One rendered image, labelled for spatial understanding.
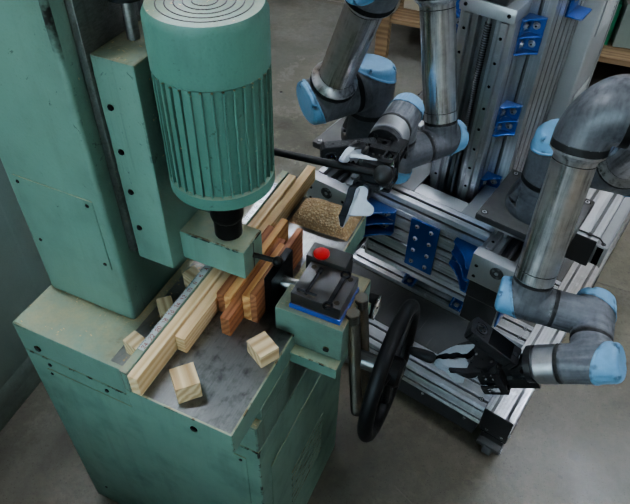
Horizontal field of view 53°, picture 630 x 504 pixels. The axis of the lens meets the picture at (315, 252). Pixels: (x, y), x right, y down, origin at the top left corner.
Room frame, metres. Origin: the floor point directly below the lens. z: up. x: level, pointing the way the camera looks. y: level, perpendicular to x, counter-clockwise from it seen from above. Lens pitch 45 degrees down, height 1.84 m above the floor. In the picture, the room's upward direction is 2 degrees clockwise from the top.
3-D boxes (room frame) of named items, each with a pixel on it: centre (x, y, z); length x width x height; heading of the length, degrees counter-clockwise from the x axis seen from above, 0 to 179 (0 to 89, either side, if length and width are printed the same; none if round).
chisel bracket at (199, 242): (0.86, 0.18, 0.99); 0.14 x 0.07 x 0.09; 66
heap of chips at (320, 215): (1.05, -0.02, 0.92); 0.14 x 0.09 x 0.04; 66
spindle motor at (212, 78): (0.85, 0.16, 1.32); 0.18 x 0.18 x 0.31
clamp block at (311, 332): (0.78, -0.02, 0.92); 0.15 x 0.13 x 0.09; 156
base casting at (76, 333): (0.90, 0.27, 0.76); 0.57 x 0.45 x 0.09; 66
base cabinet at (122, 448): (0.90, 0.27, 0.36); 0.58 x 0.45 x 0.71; 66
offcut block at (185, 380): (0.60, 0.21, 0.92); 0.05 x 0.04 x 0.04; 24
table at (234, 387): (0.81, 0.06, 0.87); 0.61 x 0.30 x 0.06; 156
